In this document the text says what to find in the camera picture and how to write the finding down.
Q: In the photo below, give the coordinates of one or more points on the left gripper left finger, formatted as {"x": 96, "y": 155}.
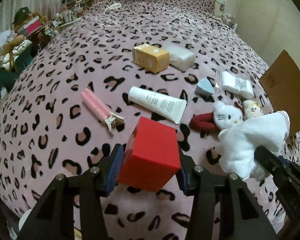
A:
{"x": 110, "y": 168}

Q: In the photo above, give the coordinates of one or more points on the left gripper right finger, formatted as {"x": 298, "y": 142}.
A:
{"x": 186, "y": 182}

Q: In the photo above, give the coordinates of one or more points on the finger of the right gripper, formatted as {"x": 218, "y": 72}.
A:
{"x": 275, "y": 165}

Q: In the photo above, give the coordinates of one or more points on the red smile box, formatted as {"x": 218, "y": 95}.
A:
{"x": 151, "y": 156}

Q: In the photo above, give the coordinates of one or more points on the pink hair clip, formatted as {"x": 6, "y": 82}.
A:
{"x": 101, "y": 110}

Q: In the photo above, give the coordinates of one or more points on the white cloth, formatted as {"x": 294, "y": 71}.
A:
{"x": 238, "y": 144}

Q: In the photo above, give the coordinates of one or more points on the white cream tube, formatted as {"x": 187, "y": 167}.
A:
{"x": 167, "y": 106}

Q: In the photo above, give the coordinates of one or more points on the Hello Kitty plush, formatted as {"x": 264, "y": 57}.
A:
{"x": 222, "y": 117}

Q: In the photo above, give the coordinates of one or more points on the pineapple kitty plush pouch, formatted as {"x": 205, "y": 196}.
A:
{"x": 251, "y": 109}

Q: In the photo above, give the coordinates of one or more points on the blue triangular sponge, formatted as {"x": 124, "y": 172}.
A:
{"x": 204, "y": 87}

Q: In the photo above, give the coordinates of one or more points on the white cotton pads bag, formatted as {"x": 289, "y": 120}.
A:
{"x": 234, "y": 84}

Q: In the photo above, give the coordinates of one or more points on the yellow cardboard box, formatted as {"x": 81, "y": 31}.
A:
{"x": 151, "y": 58}

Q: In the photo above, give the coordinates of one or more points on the clear plastic pack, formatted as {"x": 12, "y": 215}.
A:
{"x": 180, "y": 58}

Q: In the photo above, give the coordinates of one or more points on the brown cardboard box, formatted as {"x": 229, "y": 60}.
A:
{"x": 281, "y": 82}

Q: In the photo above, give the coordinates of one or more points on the leopard print pink blanket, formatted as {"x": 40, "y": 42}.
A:
{"x": 45, "y": 127}

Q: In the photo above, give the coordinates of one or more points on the brown teddy bear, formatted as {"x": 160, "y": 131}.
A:
{"x": 8, "y": 47}

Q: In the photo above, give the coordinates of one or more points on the pink and white box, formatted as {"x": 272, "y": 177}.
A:
{"x": 30, "y": 27}

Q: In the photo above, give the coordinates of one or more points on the white item on bed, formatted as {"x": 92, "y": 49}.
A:
{"x": 114, "y": 6}

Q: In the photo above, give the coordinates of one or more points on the right nightstand with bottles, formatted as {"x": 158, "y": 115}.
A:
{"x": 228, "y": 20}

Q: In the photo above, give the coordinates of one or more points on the cluttered left nightstand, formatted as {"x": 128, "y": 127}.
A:
{"x": 70, "y": 12}

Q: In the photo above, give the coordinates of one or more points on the green cap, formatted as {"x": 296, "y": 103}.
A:
{"x": 22, "y": 14}

